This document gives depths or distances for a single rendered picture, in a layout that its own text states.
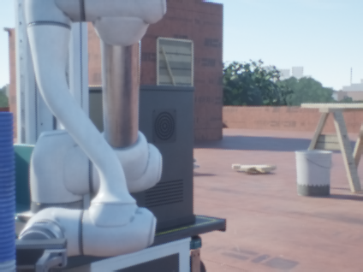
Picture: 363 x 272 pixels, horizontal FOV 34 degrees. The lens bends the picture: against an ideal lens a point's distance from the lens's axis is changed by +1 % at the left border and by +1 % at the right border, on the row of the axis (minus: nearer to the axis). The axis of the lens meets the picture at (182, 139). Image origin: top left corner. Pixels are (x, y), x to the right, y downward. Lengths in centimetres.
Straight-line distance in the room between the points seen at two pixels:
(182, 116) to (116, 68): 72
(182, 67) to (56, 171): 1037
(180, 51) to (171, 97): 992
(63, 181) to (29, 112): 47
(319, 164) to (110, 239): 381
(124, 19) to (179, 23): 1073
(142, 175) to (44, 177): 29
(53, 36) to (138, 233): 48
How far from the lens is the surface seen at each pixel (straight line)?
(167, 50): 1181
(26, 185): 216
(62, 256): 116
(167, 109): 212
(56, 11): 139
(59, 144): 178
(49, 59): 138
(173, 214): 219
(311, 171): 501
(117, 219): 132
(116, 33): 143
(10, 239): 99
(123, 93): 157
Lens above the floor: 77
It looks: 3 degrees down
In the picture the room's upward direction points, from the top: straight up
